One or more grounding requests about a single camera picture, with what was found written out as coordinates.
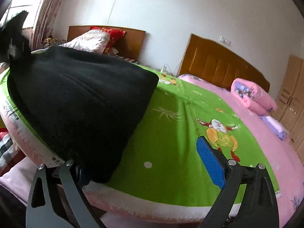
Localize panelled wooden headboard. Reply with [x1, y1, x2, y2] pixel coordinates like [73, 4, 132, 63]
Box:
[178, 33, 271, 93]

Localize pink bed sheet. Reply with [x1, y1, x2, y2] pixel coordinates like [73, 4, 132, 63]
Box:
[178, 74, 304, 219]

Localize green cartoon printed blanket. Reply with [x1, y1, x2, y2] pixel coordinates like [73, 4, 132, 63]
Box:
[0, 63, 281, 222]

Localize pink patterned curtain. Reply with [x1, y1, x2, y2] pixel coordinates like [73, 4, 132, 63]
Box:
[30, 0, 63, 51]

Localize light wooden wardrobe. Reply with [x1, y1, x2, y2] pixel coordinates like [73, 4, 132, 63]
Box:
[275, 54, 304, 165]

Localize black pants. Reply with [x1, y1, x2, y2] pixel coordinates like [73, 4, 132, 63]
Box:
[7, 45, 159, 184]

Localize light pink cloth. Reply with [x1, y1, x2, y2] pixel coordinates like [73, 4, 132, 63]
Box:
[0, 158, 60, 207]

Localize plain wooden headboard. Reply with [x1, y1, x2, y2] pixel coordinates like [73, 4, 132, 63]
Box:
[67, 25, 146, 60]

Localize purple white folded cloth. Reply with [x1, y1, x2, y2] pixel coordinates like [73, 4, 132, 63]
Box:
[260, 115, 290, 141]

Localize white patterned pillow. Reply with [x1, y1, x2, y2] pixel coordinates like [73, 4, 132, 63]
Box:
[58, 30, 111, 54]

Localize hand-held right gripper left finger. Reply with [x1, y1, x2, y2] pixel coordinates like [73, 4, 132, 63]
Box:
[26, 160, 105, 228]

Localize brown patterned bundle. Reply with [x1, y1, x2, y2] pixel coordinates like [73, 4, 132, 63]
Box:
[43, 36, 67, 49]

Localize pink folded quilt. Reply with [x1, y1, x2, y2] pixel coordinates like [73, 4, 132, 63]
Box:
[230, 78, 278, 116]

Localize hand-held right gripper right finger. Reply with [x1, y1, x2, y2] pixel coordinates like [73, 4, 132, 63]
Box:
[196, 135, 279, 228]

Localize red patterned pillow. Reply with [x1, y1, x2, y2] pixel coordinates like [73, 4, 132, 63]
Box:
[90, 26, 127, 55]

